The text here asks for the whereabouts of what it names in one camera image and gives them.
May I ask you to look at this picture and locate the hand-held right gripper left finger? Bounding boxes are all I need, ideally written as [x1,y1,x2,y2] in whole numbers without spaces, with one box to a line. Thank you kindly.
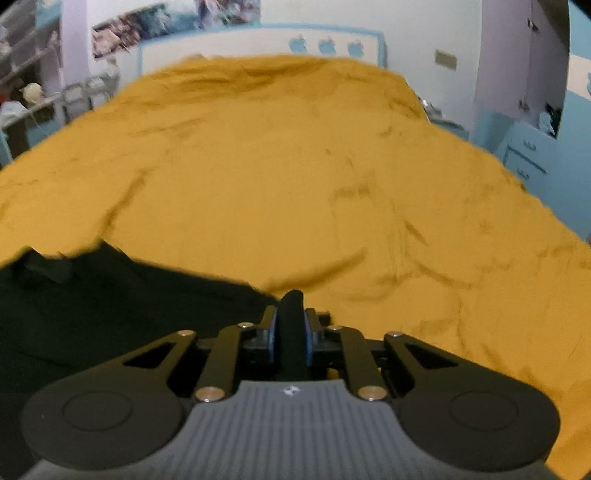
[121,305,281,401]

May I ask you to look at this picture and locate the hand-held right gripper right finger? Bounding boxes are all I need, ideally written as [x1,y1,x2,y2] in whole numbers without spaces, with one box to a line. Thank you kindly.
[304,307,459,401]

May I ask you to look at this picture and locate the black sweater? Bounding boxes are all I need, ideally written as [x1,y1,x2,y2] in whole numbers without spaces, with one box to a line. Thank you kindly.
[0,242,306,407]

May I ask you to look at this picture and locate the yellow quilt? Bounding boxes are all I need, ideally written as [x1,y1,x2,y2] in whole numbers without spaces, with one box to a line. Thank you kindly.
[0,54,591,480]

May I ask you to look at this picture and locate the blue nightstand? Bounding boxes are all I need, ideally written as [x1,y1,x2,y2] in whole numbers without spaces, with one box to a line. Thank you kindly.
[433,116,472,140]

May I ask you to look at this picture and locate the white and blue headboard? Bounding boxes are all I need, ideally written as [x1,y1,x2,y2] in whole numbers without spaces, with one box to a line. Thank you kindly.
[140,25,387,89]

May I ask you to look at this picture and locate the grey trolley cart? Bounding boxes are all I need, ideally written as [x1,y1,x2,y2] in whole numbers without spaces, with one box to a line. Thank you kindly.
[62,75,117,121]

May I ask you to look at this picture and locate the white and blue wardrobe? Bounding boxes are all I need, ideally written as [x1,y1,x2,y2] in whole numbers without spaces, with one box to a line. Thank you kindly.
[475,0,591,243]

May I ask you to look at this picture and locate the wall poster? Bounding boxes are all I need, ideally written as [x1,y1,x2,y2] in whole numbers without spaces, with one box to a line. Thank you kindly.
[91,0,262,59]

